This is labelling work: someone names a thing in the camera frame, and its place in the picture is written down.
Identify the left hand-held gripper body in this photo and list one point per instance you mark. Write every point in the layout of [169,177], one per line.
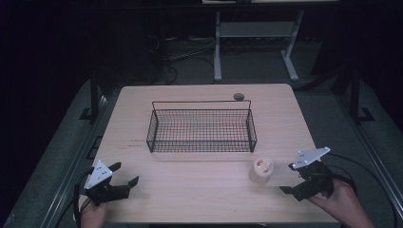
[100,183]

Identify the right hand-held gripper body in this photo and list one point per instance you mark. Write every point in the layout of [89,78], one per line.
[312,177]

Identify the person's left hand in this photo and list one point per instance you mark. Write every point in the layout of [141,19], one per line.
[92,216]

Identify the person's right hand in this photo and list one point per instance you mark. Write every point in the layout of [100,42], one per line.
[339,200]

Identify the small grey round disc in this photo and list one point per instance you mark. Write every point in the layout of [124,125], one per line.
[238,96]

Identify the aluminium frame rail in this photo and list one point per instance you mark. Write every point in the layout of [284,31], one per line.
[76,158]
[370,148]

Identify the black metal stand post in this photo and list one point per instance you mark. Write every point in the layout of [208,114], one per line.
[355,95]
[94,98]

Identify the grey metal desk frame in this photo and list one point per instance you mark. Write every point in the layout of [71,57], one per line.
[255,30]

